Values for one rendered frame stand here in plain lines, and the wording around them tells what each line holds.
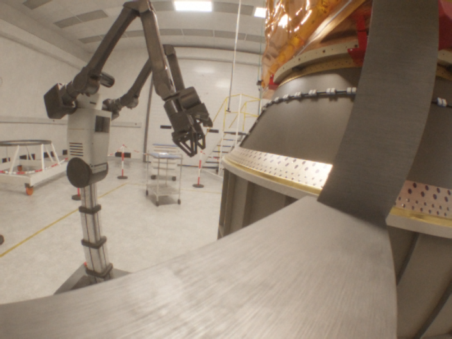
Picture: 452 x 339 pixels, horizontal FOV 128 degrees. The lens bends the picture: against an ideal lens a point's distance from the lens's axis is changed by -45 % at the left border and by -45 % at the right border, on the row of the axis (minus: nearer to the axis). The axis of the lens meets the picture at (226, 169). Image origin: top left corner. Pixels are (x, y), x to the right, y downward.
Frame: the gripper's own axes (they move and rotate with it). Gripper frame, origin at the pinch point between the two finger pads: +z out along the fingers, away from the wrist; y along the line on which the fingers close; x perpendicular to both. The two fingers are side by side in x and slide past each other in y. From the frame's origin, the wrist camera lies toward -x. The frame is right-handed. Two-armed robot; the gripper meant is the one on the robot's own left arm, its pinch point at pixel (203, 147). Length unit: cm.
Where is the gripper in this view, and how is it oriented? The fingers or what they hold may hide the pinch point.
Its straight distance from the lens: 114.6
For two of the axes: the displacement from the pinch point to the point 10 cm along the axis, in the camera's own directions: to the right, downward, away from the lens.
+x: -9.1, 4.1, 0.3
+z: 4.1, 9.0, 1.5
